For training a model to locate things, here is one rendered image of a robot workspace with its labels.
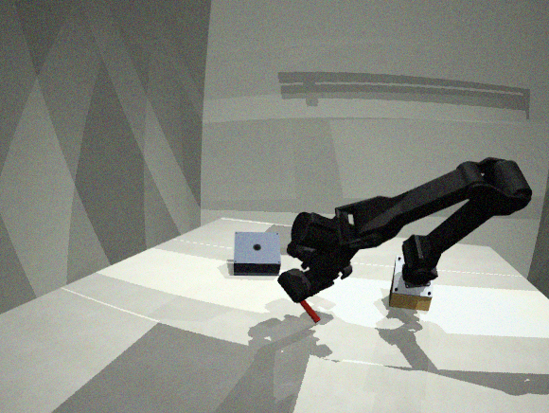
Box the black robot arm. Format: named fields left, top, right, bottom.
left=287, top=157, right=532, bottom=289

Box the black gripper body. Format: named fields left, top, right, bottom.
left=277, top=249, right=353, bottom=304

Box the dark red cylinder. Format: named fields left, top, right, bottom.
left=300, top=300, right=321, bottom=323

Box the blue-grey square panel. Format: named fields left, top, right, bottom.
left=234, top=232, right=281, bottom=276

